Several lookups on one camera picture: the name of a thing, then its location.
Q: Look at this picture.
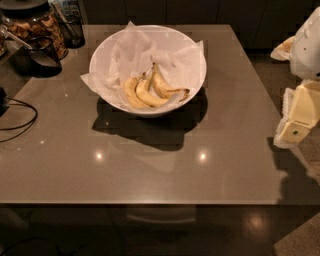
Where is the yellow banana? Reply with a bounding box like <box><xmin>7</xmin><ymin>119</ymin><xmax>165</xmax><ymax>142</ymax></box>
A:
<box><xmin>136</xmin><ymin>74</ymin><xmax>169</xmax><ymax>107</ymax></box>
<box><xmin>152</xmin><ymin>63</ymin><xmax>190</xmax><ymax>101</ymax></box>
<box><xmin>122</xmin><ymin>75</ymin><xmax>147</xmax><ymax>108</ymax></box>

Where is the black mesh pen holder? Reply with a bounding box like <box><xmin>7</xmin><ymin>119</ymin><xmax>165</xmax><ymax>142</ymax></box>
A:
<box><xmin>51</xmin><ymin>1</ymin><xmax>85</xmax><ymax>49</ymax></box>

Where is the silver spoon handle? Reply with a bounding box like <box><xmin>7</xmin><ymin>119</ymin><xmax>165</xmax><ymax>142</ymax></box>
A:
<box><xmin>0</xmin><ymin>24</ymin><xmax>33</xmax><ymax>50</ymax></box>

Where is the white paper liner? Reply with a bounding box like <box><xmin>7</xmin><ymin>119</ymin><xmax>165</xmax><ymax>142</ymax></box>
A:
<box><xmin>80</xmin><ymin>20</ymin><xmax>205</xmax><ymax>111</ymax></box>

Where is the black cable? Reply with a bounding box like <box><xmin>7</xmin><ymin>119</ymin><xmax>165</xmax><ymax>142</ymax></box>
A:
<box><xmin>0</xmin><ymin>87</ymin><xmax>39</xmax><ymax>144</ymax></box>

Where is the white ceramic bowl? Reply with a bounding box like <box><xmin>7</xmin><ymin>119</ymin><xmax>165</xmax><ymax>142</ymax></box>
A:
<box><xmin>88</xmin><ymin>24</ymin><xmax>208</xmax><ymax>118</ymax></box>

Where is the glass jar with snacks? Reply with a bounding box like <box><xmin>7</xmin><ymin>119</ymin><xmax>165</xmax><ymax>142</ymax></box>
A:
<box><xmin>0</xmin><ymin>0</ymin><xmax>68</xmax><ymax>59</ymax></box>

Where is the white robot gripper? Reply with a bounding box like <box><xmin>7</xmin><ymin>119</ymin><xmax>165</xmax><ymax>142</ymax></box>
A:
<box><xmin>270</xmin><ymin>7</ymin><xmax>320</xmax><ymax>149</ymax></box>

